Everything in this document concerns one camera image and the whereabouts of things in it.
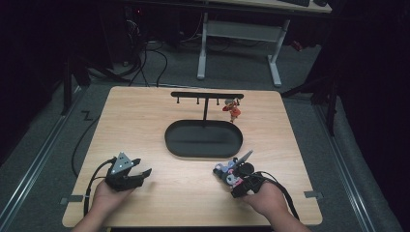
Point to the metal floor rail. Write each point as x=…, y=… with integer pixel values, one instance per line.
x=348, y=170
x=35, y=164

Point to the grey tape strip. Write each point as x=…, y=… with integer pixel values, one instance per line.
x=71, y=199
x=313, y=194

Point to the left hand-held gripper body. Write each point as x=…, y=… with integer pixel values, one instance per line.
x=119, y=174

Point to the person's right hand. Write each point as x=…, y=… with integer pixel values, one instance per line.
x=269, y=201

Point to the black hook rack with oval tray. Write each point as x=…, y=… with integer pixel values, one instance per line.
x=203, y=138

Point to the black keyboard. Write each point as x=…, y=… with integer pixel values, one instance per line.
x=295, y=2

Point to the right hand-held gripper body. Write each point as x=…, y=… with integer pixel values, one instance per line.
x=249, y=180

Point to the person's left hand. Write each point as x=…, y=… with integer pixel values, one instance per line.
x=106, y=198

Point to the desk with white legs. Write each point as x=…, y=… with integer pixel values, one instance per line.
x=241, y=30

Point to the black metal stand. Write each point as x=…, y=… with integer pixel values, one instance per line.
x=67, y=87
x=322, y=93

